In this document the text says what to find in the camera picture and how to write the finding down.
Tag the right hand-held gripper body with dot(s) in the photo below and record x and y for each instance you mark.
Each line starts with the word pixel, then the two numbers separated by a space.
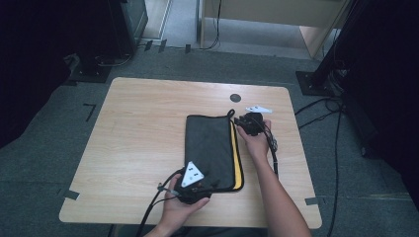
pixel 253 123

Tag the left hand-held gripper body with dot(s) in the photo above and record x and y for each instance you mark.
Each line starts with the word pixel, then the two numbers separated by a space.
pixel 192 187

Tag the dark grey yellow-lined cloth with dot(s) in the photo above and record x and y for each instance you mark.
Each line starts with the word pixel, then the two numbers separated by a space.
pixel 210 151

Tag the person's right hand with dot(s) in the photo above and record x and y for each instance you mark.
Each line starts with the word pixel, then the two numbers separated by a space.
pixel 257 144

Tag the person's left hand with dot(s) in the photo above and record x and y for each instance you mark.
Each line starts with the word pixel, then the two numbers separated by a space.
pixel 179 212

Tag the black round table grommet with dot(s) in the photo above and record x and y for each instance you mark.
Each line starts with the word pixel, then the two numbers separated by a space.
pixel 235 97

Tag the black tape strip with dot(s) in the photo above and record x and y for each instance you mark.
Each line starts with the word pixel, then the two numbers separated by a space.
pixel 162 45
pixel 187 48
pixel 148 45

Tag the grey tape on table edge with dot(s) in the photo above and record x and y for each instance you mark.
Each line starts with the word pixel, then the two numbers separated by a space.
pixel 71 195
pixel 311 201

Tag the beige wooden furniture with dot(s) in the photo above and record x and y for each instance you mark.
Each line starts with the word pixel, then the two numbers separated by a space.
pixel 273 13

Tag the black corner tape mark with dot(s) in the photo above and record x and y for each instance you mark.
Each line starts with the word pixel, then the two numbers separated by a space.
pixel 90 110

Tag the black cabinet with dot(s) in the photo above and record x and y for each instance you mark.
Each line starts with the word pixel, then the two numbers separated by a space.
pixel 128 23

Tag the black stand with base plate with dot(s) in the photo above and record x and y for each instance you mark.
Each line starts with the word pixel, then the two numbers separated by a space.
pixel 321 80

